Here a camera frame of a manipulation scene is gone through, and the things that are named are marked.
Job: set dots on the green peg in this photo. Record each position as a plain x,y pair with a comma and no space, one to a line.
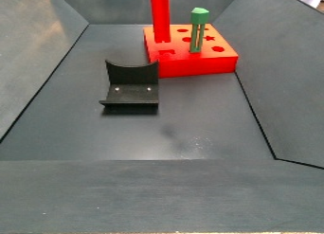
199,19

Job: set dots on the red arch-profile bar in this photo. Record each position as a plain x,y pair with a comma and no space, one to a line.
160,16

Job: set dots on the red shape-sorter block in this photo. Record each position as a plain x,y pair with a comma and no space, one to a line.
217,58

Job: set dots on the black curved fixture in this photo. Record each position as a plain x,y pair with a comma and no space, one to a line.
133,85

